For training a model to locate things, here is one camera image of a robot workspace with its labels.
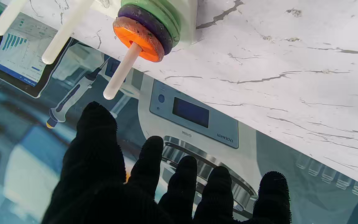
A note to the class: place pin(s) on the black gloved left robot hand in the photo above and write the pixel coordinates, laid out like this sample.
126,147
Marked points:
98,174

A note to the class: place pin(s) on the white three-rod tower base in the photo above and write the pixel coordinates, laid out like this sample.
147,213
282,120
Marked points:
64,31

